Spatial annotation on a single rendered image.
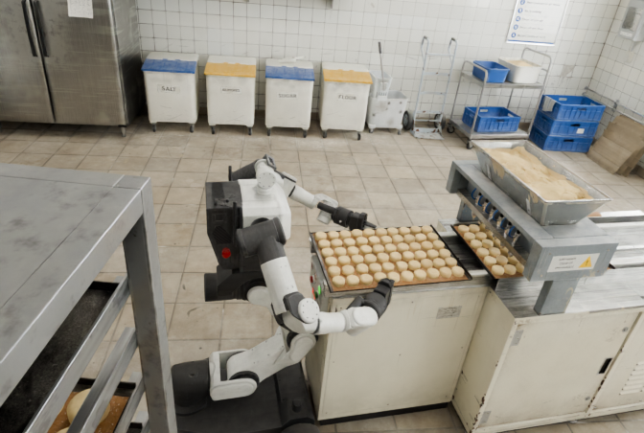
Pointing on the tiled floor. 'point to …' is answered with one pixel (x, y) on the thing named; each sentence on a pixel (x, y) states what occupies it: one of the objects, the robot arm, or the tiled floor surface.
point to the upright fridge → (69, 39)
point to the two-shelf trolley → (506, 107)
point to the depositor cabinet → (553, 354)
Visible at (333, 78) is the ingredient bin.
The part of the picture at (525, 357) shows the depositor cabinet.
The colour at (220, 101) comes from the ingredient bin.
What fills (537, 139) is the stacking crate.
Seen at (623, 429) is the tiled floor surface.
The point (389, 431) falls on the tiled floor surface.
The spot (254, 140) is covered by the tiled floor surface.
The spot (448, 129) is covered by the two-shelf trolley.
